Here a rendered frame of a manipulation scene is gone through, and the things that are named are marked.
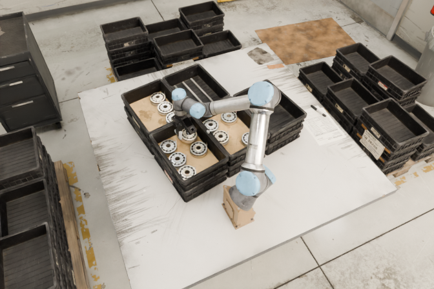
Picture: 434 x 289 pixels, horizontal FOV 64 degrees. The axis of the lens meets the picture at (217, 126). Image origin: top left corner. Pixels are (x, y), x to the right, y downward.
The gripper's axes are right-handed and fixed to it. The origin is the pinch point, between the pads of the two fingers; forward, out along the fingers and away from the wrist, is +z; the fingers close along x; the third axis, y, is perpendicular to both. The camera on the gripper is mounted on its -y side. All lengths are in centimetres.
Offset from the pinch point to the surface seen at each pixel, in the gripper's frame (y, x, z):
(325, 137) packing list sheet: -45, -82, 18
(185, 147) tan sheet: -3.2, 2.2, 4.9
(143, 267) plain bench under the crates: -44, 57, 18
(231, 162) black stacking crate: -30.0, -11.7, 3.2
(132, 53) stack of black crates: 151, -41, 48
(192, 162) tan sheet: -14.6, 5.2, 5.0
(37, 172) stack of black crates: 58, 80, 33
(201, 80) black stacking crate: 39, -42, 5
